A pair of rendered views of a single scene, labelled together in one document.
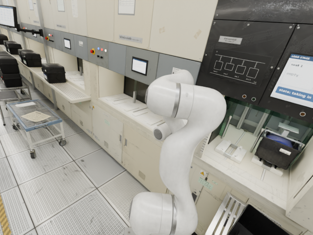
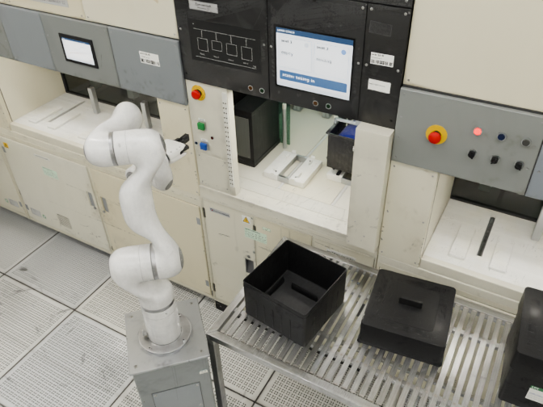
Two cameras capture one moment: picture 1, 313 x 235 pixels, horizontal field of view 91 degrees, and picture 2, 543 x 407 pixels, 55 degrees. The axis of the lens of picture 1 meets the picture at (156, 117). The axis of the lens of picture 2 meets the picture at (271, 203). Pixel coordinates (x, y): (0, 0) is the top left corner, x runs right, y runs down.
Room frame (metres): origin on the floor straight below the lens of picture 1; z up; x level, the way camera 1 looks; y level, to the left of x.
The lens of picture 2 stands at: (-0.93, -0.34, 2.32)
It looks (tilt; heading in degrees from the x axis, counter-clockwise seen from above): 38 degrees down; 353
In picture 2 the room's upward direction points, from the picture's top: 2 degrees counter-clockwise
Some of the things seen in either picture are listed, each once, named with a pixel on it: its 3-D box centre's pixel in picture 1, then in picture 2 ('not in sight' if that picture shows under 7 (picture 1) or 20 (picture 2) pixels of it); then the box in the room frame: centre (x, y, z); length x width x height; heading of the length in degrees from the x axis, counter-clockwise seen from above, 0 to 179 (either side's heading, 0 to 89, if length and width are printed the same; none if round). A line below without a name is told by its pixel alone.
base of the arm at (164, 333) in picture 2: not in sight; (161, 316); (0.33, -0.08, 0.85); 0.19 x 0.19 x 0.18
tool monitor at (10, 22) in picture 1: (22, 22); not in sight; (2.61, 2.27, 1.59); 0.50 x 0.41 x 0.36; 143
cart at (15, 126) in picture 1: (37, 124); not in sight; (1.93, 1.80, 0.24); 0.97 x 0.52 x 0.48; 55
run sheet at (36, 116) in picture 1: (36, 115); not in sight; (1.80, 1.67, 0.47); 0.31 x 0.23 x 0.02; 74
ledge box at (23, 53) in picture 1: (31, 58); not in sight; (3.15, 2.72, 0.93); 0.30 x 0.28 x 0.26; 56
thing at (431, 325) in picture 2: not in sight; (408, 311); (0.24, -0.96, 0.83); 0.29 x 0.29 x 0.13; 60
